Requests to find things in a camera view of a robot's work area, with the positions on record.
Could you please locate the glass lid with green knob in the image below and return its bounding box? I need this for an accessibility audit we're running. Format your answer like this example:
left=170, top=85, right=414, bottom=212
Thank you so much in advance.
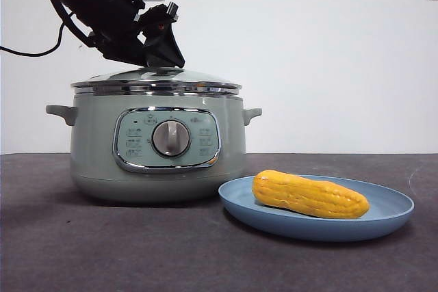
left=70, top=66, right=242, bottom=96

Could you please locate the yellow corn cob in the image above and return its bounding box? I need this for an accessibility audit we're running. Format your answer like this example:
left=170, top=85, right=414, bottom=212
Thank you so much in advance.
left=252, top=170, right=371, bottom=220

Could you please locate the black cable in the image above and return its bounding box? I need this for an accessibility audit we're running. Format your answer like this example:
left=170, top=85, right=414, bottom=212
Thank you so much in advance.
left=0, top=7, right=94, bottom=57

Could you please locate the blue round plate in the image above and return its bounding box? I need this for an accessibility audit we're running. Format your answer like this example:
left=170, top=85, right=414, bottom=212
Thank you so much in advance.
left=218, top=175, right=415, bottom=242

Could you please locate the pale green electric steamer pot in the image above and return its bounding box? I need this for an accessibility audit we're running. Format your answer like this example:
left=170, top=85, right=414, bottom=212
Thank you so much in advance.
left=45, top=92, right=263, bottom=203

